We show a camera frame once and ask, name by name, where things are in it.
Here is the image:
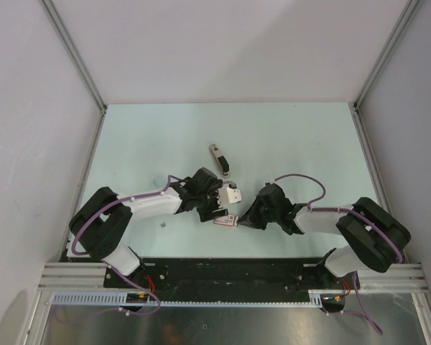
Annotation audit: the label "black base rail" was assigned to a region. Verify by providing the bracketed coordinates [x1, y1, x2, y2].
[103, 257, 351, 303]

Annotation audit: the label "grey slotted cable duct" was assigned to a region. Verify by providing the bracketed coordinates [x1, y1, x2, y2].
[52, 290, 326, 308]

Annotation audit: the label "aluminium frame rails left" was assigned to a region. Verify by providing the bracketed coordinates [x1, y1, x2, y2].
[38, 261, 111, 290]

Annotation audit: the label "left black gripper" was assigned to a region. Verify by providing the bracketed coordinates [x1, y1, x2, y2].
[195, 180, 228, 222]

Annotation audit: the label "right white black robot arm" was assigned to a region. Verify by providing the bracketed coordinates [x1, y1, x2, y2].
[238, 183, 411, 288]

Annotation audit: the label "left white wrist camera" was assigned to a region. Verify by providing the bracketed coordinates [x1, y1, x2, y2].
[217, 184, 242, 208]

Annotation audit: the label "red white staple box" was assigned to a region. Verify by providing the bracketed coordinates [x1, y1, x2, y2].
[213, 214, 239, 227]

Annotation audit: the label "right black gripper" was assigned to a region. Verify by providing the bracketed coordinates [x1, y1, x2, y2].
[236, 195, 279, 231]

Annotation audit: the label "aluminium frame rails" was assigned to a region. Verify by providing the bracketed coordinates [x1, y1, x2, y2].
[351, 262, 427, 290]
[38, 261, 111, 290]

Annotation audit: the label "aluminium frame rails right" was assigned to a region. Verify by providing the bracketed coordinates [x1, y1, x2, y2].
[351, 262, 427, 290]

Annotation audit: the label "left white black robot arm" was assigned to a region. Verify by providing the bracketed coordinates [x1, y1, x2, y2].
[69, 167, 226, 288]

